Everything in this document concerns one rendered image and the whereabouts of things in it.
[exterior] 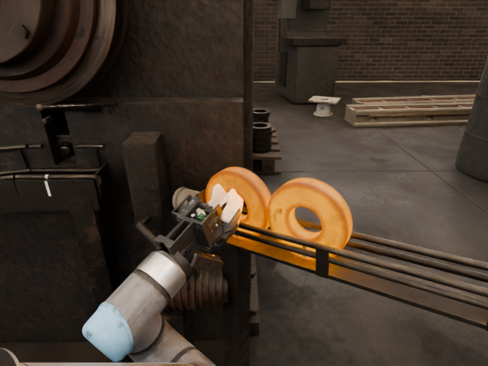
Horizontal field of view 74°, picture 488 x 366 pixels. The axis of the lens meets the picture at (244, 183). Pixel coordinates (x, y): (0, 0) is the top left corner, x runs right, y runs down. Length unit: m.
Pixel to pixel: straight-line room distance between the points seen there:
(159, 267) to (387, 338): 1.06
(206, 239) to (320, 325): 0.91
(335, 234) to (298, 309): 0.88
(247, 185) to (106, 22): 0.43
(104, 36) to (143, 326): 0.55
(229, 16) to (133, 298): 0.65
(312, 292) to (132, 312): 1.09
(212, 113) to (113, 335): 0.55
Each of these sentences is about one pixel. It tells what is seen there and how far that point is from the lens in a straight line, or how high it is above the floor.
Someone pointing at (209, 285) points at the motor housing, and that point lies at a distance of 0.78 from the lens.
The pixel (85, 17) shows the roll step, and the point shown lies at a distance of 0.76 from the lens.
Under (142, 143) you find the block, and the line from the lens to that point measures 0.79.
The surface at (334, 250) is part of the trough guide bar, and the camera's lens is 0.57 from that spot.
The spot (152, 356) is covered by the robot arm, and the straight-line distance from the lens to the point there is 0.58.
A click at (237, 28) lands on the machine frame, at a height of 1.03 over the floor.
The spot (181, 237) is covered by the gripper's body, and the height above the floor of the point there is 0.74.
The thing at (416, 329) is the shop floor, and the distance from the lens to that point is 1.51.
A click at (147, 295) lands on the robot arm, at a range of 0.52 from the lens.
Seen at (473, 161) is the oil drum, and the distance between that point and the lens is 2.98.
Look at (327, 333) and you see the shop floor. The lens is 1.38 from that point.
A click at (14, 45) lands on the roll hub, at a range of 0.75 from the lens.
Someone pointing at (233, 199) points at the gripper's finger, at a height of 0.74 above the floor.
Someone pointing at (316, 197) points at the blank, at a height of 0.78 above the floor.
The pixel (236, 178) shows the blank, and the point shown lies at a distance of 0.63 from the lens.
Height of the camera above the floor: 1.04
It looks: 26 degrees down
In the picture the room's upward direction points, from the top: straight up
